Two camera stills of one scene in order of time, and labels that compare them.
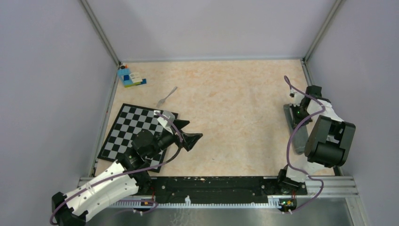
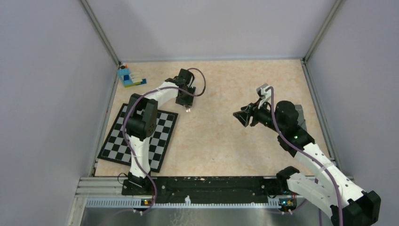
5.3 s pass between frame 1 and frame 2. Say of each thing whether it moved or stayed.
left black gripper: moved
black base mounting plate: stayed
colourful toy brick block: stayed
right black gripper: moved
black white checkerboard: stayed
